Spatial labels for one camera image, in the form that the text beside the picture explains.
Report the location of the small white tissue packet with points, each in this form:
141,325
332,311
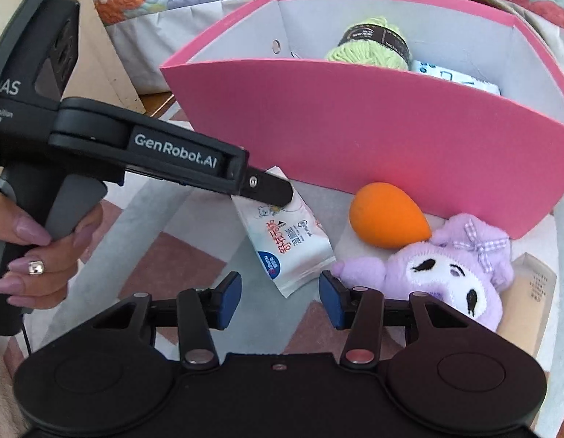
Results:
286,242

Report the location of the person's left hand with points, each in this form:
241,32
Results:
58,260

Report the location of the orange makeup sponge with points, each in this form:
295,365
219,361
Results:
382,214

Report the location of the purple plush toy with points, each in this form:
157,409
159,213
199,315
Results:
423,273

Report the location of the blue wet wipes pack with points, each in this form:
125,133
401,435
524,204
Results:
450,77

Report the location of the green yarn ball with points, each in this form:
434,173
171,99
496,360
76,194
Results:
364,45

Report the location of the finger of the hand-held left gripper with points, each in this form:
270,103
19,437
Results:
270,187

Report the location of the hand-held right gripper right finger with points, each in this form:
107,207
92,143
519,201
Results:
330,301

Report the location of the cream cabinet panel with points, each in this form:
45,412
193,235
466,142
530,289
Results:
99,64

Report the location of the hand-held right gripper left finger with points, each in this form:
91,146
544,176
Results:
229,301

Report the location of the checkered rug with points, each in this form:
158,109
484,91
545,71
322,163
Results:
140,219

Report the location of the pink cardboard box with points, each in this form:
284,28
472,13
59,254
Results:
377,146

